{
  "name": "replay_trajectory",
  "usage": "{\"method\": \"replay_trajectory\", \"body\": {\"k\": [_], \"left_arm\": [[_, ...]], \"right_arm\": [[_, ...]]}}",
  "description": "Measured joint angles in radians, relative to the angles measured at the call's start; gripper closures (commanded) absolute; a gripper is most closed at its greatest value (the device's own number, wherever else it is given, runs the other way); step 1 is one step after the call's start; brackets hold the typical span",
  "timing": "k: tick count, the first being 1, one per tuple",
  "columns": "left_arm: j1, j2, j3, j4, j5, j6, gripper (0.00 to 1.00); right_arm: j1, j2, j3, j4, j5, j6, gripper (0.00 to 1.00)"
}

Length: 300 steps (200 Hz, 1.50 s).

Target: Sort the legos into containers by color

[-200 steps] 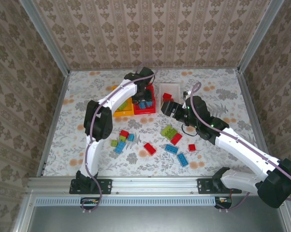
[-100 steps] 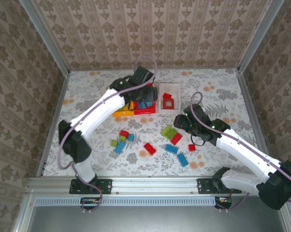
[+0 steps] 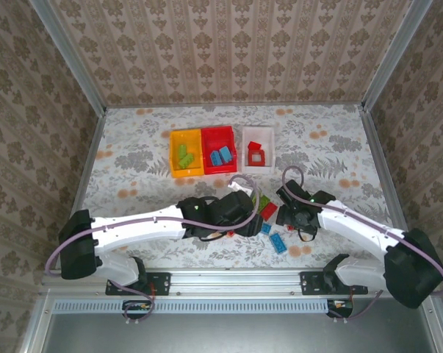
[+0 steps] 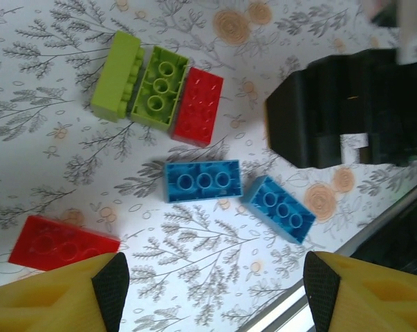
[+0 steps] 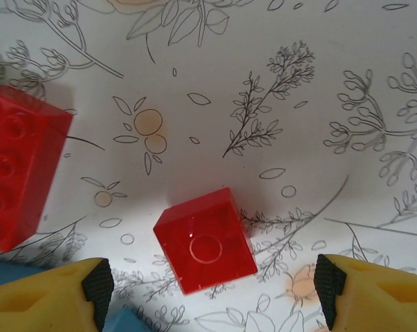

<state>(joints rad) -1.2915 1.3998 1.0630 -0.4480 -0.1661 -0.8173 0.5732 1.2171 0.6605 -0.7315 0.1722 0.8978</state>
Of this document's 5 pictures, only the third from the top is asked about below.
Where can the long blue lego brick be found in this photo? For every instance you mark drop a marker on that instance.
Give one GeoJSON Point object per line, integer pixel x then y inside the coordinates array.
{"type": "Point", "coordinates": [278, 242]}
{"type": "Point", "coordinates": [266, 228]}
{"type": "Point", "coordinates": [226, 154]}
{"type": "Point", "coordinates": [215, 157]}

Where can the red square frame lego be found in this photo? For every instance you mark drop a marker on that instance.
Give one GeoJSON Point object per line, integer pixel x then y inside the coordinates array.
{"type": "Point", "coordinates": [250, 158]}

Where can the long green lego brick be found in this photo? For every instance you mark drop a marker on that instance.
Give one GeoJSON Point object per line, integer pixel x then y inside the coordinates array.
{"type": "Point", "coordinates": [183, 150]}
{"type": "Point", "coordinates": [186, 161]}

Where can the white plastic bin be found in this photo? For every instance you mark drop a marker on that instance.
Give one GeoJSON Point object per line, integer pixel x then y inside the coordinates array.
{"type": "Point", "coordinates": [267, 147]}

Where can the red plastic bin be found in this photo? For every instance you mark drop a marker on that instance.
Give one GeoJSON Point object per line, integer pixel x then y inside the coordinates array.
{"type": "Point", "coordinates": [217, 141]}

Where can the orange plastic bin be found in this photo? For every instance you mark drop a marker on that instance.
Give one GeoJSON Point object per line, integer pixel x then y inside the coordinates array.
{"type": "Point", "coordinates": [193, 141]}

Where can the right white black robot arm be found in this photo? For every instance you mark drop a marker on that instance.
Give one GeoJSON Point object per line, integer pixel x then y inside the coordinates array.
{"type": "Point", "coordinates": [353, 231]}

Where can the large green lego brick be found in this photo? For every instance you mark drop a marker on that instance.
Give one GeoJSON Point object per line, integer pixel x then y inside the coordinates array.
{"type": "Point", "coordinates": [263, 201]}

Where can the black connector port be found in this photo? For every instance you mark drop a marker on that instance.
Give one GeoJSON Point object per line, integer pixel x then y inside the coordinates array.
{"type": "Point", "coordinates": [134, 309]}
{"type": "Point", "coordinates": [340, 308]}

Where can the grey metal sheet panel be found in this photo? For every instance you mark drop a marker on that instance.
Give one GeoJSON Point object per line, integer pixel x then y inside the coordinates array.
{"type": "Point", "coordinates": [243, 334]}

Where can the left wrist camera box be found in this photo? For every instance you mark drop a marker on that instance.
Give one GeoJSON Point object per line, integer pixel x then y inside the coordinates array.
{"type": "Point", "coordinates": [239, 188]}

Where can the wide aluminium mounting rail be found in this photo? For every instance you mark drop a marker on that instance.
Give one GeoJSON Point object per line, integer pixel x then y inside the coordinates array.
{"type": "Point", "coordinates": [236, 281]}

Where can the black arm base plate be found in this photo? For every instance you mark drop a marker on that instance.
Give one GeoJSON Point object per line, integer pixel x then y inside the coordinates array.
{"type": "Point", "coordinates": [309, 283]}
{"type": "Point", "coordinates": [162, 283]}

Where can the aluminium table side rail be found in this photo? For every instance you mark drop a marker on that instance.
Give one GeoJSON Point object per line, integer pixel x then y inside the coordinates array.
{"type": "Point", "coordinates": [87, 165]}
{"type": "Point", "coordinates": [382, 165]}

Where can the aluminium lower frame bar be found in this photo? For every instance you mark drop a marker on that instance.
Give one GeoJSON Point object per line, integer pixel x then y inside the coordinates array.
{"type": "Point", "coordinates": [439, 323]}
{"type": "Point", "coordinates": [35, 327]}

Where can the aluminium frame post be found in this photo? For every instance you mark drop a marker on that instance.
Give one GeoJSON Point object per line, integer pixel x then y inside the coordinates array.
{"type": "Point", "coordinates": [72, 59]}
{"type": "Point", "coordinates": [393, 55]}

